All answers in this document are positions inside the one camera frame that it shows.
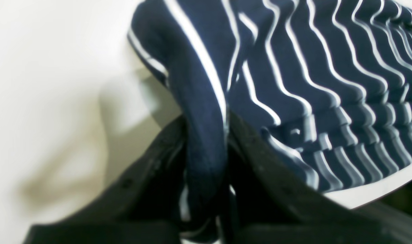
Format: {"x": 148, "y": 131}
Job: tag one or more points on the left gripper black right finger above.
{"x": 271, "y": 205}

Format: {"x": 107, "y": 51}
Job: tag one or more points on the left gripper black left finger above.
{"x": 137, "y": 208}

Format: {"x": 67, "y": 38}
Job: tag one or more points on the navy white striped t-shirt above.
{"x": 327, "y": 84}

